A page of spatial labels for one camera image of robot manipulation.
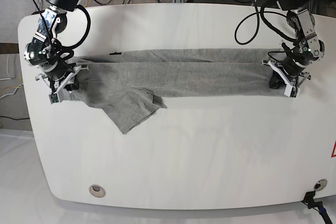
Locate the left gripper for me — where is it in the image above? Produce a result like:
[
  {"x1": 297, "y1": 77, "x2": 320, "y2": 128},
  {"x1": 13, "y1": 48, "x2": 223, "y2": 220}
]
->
[{"x1": 261, "y1": 58, "x2": 311, "y2": 89}]

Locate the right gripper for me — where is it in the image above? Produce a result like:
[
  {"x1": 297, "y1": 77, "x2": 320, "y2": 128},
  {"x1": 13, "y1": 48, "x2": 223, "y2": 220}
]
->
[{"x1": 35, "y1": 62, "x2": 89, "y2": 94}]

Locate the grey t-shirt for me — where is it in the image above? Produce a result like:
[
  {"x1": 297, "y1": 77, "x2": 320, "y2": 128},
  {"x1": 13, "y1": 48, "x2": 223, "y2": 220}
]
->
[{"x1": 70, "y1": 48, "x2": 284, "y2": 134}]

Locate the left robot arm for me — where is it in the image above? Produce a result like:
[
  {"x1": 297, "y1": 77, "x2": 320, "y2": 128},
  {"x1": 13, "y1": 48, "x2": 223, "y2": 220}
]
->
[{"x1": 260, "y1": 0, "x2": 324, "y2": 91}]

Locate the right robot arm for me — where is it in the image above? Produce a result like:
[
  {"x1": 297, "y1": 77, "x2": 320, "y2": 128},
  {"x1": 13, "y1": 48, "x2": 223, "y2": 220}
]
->
[{"x1": 24, "y1": 0, "x2": 91, "y2": 97}]

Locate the beige table grommet left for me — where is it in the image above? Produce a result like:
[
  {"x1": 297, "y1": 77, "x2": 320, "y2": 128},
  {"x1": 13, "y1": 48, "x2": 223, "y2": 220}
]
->
[{"x1": 89, "y1": 185, "x2": 106, "y2": 198}]

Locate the silver table grommet right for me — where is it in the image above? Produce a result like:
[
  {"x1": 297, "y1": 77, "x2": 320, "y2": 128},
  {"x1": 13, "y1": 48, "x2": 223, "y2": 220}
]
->
[{"x1": 314, "y1": 179, "x2": 328, "y2": 191}]

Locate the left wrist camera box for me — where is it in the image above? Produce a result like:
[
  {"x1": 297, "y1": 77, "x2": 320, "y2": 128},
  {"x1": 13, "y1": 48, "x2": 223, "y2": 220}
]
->
[{"x1": 284, "y1": 85, "x2": 300, "y2": 98}]

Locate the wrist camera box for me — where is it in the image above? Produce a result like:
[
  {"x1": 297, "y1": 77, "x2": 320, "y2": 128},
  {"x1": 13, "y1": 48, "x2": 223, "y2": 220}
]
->
[
  {"x1": 49, "y1": 92, "x2": 65, "y2": 104},
  {"x1": 284, "y1": 85, "x2": 300, "y2": 98}
]

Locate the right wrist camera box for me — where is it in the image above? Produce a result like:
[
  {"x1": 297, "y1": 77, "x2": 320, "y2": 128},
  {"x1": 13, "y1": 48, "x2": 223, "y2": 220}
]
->
[{"x1": 49, "y1": 92, "x2": 65, "y2": 104}]

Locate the white floor cable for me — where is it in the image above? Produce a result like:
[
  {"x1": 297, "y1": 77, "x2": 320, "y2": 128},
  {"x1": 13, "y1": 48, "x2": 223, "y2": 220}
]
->
[{"x1": 0, "y1": 53, "x2": 19, "y2": 81}]

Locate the black clamp with cable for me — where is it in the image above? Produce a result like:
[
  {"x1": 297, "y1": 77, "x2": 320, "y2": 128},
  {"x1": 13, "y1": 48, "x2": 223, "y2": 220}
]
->
[{"x1": 301, "y1": 191, "x2": 333, "y2": 224}]

